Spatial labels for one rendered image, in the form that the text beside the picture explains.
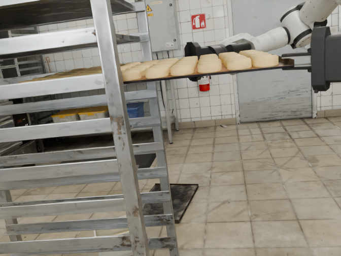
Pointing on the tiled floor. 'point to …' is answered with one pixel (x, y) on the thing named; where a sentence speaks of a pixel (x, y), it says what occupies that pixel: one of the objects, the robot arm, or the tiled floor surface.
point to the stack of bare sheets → (189, 193)
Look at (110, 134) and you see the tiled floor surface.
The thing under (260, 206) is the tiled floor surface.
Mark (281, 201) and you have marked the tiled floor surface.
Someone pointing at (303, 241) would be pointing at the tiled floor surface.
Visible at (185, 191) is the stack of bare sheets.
